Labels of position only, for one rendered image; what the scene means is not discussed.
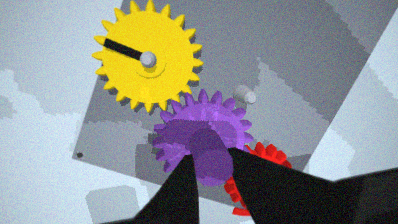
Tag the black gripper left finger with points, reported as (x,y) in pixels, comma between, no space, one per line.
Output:
(176,202)

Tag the red curved arrow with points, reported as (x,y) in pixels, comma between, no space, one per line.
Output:
(238,212)

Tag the red gear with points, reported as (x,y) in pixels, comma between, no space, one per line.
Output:
(269,153)

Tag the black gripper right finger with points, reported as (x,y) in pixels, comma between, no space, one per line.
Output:
(276,194)

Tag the yellow gear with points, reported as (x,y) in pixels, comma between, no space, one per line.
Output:
(136,33)

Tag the purple gear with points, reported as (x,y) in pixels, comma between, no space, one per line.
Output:
(205,129)

